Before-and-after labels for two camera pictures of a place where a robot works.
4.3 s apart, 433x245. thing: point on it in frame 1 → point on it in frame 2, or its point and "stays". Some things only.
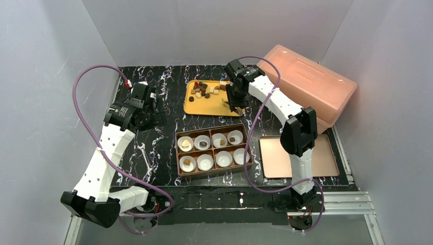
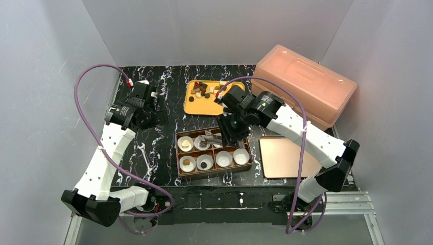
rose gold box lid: x=276 y=163 stays
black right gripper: x=235 y=100 → x=232 y=130
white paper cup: x=224 y=158 stays
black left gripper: x=152 y=115 stays
